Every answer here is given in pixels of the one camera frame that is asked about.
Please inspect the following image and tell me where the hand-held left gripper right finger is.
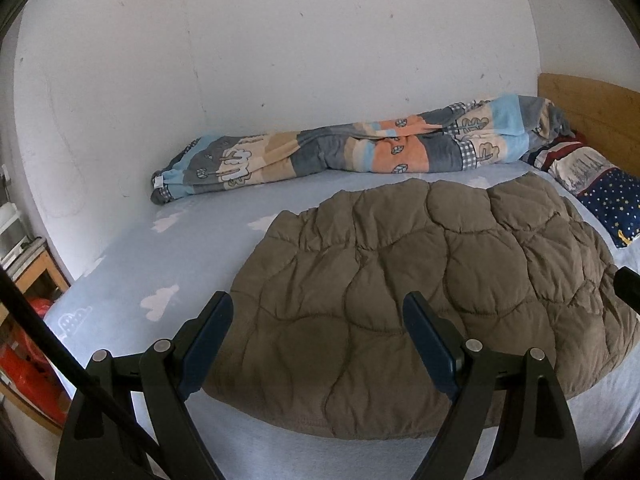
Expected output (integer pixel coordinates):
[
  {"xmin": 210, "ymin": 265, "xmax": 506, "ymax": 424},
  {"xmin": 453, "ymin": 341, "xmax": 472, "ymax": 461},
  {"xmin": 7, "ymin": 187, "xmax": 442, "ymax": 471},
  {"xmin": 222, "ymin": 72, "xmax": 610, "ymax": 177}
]
[{"xmin": 402, "ymin": 291, "xmax": 585, "ymax": 480}]

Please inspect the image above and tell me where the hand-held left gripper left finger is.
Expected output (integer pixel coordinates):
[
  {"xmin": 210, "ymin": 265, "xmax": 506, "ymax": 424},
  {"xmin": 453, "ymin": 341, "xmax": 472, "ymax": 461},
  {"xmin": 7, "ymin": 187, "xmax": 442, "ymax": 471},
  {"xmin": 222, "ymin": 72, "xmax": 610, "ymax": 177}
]
[{"xmin": 55, "ymin": 290, "xmax": 234, "ymax": 480}]

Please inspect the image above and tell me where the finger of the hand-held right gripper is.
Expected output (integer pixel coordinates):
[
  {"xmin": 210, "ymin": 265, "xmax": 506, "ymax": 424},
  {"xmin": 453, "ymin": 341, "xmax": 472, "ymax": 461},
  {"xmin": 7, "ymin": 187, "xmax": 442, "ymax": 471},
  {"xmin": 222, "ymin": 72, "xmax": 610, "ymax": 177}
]
[{"xmin": 614, "ymin": 266, "xmax": 640, "ymax": 311}]

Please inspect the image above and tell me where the brown quilted jacket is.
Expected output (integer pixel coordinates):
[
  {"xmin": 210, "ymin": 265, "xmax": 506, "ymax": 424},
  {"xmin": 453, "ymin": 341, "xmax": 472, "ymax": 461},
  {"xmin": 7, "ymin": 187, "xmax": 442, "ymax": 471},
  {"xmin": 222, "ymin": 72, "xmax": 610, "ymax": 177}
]
[{"xmin": 202, "ymin": 172, "xmax": 640, "ymax": 440}]

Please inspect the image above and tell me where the starry navy printed pillow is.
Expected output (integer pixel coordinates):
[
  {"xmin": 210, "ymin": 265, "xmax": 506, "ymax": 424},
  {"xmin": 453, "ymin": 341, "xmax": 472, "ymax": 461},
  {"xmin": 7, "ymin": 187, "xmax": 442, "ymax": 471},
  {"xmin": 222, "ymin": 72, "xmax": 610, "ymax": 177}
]
[{"xmin": 520, "ymin": 132, "xmax": 640, "ymax": 250}]

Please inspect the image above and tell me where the light blue cloud bed sheet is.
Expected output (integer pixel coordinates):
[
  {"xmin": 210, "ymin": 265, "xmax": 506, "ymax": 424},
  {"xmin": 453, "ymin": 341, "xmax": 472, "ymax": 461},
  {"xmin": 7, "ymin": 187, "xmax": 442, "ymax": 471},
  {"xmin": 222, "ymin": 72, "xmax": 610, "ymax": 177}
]
[{"xmin": 42, "ymin": 162, "xmax": 640, "ymax": 480}]

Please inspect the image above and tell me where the wooden shelf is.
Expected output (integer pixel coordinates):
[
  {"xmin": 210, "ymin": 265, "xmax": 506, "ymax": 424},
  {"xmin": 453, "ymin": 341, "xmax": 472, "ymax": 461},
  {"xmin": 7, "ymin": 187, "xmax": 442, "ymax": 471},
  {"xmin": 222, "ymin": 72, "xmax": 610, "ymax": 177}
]
[{"xmin": 0, "ymin": 250, "xmax": 73, "ymax": 433}]

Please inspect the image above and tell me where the red plastic bag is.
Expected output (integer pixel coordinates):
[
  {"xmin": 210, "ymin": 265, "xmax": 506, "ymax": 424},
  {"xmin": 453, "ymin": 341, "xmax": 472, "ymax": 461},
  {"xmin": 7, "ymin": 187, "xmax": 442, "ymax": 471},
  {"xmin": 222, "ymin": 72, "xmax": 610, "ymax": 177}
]
[{"xmin": 0, "ymin": 297, "xmax": 68, "ymax": 426}]

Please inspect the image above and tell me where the wooden headboard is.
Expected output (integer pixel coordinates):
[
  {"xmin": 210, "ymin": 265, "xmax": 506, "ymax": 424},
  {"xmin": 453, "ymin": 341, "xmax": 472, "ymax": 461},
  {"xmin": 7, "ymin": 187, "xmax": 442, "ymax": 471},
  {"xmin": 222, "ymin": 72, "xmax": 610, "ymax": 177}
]
[{"xmin": 537, "ymin": 72, "xmax": 640, "ymax": 161}]

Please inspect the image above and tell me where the patchwork printed quilt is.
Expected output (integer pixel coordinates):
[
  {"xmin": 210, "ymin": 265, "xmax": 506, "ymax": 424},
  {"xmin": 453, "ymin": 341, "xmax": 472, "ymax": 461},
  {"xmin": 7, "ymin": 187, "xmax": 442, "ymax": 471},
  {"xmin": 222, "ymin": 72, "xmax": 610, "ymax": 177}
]
[{"xmin": 150, "ymin": 92, "xmax": 576, "ymax": 206}]

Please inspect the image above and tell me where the white plastic container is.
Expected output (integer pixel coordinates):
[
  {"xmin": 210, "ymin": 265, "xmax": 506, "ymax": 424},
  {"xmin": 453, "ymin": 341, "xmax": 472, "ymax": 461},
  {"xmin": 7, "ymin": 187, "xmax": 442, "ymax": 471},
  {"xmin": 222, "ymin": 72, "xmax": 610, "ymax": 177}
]
[{"xmin": 0, "ymin": 165, "xmax": 46, "ymax": 271}]

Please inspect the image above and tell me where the black cable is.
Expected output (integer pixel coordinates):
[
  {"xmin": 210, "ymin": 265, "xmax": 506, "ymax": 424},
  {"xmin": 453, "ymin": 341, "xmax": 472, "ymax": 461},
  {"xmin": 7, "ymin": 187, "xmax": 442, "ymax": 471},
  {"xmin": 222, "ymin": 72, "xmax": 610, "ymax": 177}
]
[{"xmin": 0, "ymin": 267, "xmax": 166, "ymax": 480}]

